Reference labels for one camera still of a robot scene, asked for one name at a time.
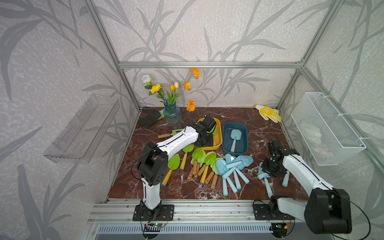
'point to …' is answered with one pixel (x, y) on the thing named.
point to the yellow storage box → (217, 139)
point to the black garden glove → (148, 116)
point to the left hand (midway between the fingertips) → (210, 144)
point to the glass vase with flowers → (172, 110)
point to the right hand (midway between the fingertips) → (264, 170)
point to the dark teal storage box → (241, 146)
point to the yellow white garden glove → (267, 112)
